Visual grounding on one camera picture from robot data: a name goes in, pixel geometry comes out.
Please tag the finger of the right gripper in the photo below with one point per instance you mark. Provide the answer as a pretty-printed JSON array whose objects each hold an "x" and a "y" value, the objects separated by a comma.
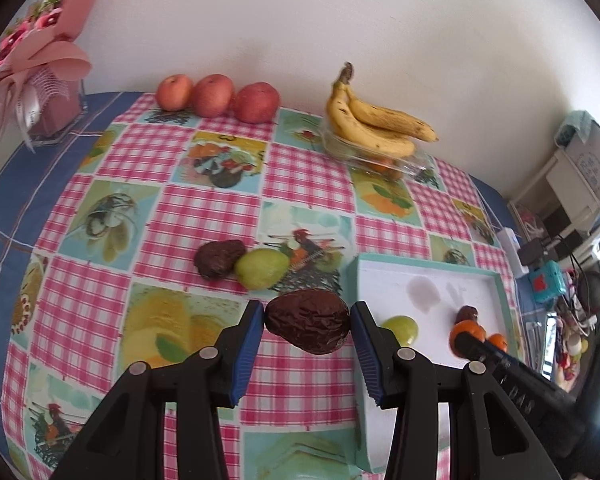
[{"x": 548, "y": 410}]

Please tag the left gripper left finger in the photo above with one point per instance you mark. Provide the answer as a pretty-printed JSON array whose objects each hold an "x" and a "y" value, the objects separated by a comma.
[{"x": 124, "y": 437}]

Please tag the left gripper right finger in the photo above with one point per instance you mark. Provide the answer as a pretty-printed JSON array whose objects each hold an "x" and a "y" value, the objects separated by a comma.
[{"x": 489, "y": 437}]

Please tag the orange mandarin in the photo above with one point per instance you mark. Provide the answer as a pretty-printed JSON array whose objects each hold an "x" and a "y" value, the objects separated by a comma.
[{"x": 498, "y": 341}]

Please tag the large orange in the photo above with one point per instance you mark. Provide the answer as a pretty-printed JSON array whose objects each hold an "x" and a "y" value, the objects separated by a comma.
[{"x": 469, "y": 327}]

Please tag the dark avocado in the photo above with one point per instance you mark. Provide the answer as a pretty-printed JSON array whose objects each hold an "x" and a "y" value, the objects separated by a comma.
[
  {"x": 216, "y": 260},
  {"x": 314, "y": 320},
  {"x": 467, "y": 313}
]

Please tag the green pear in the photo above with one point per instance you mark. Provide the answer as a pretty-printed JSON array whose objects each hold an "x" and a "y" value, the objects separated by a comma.
[
  {"x": 261, "y": 268},
  {"x": 404, "y": 328}
]

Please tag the teal toy box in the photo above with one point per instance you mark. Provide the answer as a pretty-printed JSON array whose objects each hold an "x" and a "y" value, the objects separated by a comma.
[{"x": 547, "y": 282}]

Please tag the white tray teal rim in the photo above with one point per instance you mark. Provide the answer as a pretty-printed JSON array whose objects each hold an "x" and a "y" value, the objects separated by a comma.
[{"x": 430, "y": 293}]

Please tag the black power adapter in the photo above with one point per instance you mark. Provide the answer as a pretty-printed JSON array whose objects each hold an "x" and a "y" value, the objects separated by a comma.
[{"x": 532, "y": 252}]

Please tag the white power strip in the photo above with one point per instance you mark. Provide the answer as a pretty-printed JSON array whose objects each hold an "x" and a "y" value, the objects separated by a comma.
[{"x": 509, "y": 242}]

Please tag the pink checkered fruit tablecloth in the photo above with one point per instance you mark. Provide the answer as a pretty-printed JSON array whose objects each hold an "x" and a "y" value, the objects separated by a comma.
[{"x": 111, "y": 278}]

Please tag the green pear on table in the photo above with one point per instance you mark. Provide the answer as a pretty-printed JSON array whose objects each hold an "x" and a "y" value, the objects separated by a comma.
[{"x": 261, "y": 268}]

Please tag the blue plaid tablecloth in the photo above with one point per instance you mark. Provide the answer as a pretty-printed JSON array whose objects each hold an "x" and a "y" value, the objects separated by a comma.
[{"x": 30, "y": 185}]

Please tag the clear plastic fruit container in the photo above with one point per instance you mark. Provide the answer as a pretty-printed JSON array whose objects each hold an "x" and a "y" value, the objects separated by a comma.
[{"x": 387, "y": 167}]

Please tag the yellow banana bunch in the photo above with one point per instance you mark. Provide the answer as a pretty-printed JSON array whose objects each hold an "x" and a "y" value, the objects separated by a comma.
[{"x": 381, "y": 130}]

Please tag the left red apple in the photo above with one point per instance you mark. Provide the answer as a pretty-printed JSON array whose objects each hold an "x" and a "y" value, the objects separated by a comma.
[{"x": 173, "y": 93}]

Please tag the red apple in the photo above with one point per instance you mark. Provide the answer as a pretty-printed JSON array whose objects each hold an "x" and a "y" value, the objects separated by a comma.
[
  {"x": 173, "y": 93},
  {"x": 256, "y": 103},
  {"x": 212, "y": 96}
]

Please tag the middle red apple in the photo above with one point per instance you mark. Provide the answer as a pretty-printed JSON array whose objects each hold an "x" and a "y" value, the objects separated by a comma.
[{"x": 212, "y": 96}]

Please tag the right red apple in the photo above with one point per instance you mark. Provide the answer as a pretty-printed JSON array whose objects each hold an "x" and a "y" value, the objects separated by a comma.
[{"x": 256, "y": 103}]

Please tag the pink flower bouquet box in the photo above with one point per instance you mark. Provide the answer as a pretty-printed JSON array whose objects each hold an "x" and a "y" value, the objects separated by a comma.
[{"x": 42, "y": 70}]

